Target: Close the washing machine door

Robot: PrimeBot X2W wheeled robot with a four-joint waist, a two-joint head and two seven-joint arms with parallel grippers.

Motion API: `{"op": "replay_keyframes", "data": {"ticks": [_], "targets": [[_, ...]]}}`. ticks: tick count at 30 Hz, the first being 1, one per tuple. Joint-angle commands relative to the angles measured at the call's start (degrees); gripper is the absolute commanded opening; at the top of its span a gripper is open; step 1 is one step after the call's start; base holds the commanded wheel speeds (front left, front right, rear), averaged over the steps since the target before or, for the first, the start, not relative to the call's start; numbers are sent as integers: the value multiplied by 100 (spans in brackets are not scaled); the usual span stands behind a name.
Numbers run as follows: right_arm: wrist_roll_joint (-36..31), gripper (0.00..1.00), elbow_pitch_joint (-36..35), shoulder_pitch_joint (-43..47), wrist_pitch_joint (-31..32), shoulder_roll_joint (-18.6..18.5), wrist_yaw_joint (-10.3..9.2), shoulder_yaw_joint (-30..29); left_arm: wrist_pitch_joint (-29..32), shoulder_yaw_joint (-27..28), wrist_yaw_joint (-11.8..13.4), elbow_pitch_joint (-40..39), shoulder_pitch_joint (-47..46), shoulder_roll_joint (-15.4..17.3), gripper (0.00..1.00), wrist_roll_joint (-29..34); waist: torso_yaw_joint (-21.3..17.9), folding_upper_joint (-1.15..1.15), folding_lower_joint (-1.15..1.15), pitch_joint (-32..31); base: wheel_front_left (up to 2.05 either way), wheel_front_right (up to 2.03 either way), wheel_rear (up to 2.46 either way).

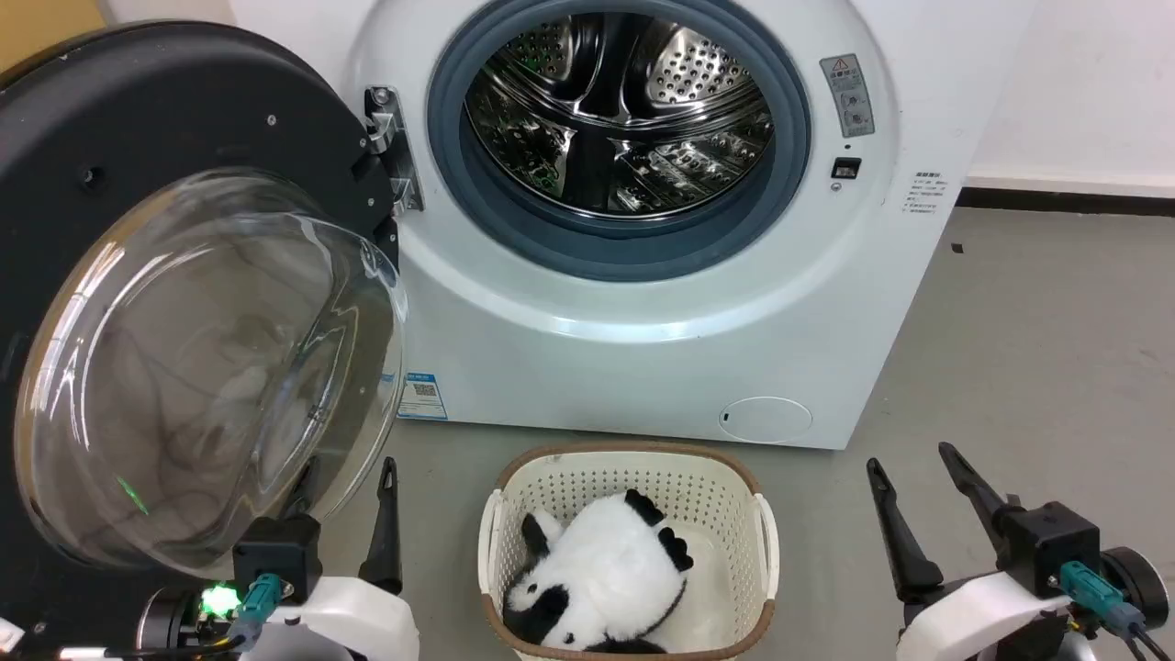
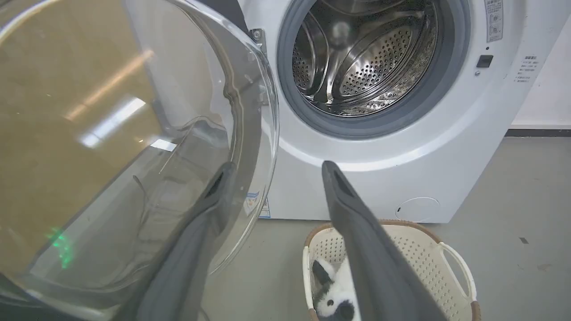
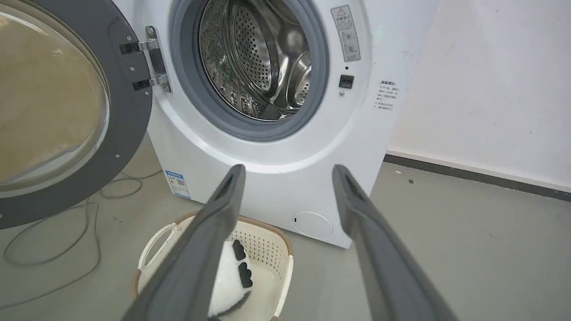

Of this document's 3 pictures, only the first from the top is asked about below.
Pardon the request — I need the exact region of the white text label sticker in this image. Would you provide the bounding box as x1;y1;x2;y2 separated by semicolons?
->
901;170;947;218

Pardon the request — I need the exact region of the blue white QR sticker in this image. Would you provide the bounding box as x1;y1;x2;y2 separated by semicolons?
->
396;371;450;422

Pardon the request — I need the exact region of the yellow wooden panel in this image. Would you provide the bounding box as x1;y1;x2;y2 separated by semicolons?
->
0;0;107;76

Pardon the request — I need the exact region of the black wall baseboard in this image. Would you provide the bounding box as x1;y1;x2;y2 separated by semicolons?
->
956;186;1175;219

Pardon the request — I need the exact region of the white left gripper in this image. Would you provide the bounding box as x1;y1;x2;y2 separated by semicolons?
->
241;456;421;661

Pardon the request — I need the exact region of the stainless steel washer drum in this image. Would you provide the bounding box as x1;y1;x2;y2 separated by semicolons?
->
464;11;778;222

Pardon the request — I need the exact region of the metal door hinge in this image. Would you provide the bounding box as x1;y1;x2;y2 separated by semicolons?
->
364;85;426;218

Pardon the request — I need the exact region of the grey warning sticker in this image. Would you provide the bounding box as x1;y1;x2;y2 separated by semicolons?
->
819;53;877;140

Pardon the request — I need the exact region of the black white panda plush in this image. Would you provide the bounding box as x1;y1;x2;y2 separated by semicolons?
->
501;488;697;655

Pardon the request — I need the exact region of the right teal connector cable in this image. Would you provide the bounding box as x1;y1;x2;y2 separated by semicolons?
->
1059;561;1172;661

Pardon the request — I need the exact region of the left teal connector cable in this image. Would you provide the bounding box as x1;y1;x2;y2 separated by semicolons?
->
226;573;285;649

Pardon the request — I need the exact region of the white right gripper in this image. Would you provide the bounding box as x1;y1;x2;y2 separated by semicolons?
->
866;442;1100;661

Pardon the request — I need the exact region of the round white filter cover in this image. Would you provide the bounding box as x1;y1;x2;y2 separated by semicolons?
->
718;396;815;446

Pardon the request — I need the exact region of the white front-load washing machine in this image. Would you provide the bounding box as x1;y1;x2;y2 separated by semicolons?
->
229;0;1040;452

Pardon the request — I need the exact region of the black round glass washer door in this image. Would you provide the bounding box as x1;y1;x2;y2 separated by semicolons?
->
0;20;410;655

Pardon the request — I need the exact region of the teal connector cable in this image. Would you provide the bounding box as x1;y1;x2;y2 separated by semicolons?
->
1059;561;1172;661
226;573;285;649

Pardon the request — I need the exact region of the cream plastic laundry basket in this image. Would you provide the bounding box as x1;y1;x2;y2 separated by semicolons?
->
476;442;782;661

